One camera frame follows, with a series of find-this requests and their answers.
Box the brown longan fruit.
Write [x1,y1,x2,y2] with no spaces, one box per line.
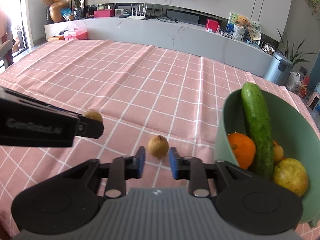
[148,135,169,159]
[84,111,103,122]

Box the orange tangerine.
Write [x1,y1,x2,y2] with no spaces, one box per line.
[227,132,256,170]

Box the pink checked tablecloth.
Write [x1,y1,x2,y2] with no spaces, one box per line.
[1,40,314,236]

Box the green cucumber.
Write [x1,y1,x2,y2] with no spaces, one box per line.
[241,82,274,180]

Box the small yellow fruit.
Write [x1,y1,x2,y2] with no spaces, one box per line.
[273,140,284,163]

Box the pink storage box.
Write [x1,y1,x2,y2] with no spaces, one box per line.
[63,28,87,41]

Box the green plastic bowl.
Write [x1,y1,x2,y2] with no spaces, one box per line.
[214,90,319,227]

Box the brown ceramic vase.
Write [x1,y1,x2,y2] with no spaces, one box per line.
[49,0,68,23]

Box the white wifi router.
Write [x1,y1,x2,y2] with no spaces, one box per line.
[127,4,148,20]

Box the grey metal trash bin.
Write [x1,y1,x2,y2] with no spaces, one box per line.
[263,53,293,86]

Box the red box on counter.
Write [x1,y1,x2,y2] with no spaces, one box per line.
[206,19,220,32]

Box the teddy bear gift bag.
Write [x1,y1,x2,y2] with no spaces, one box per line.
[226,12,262,46]

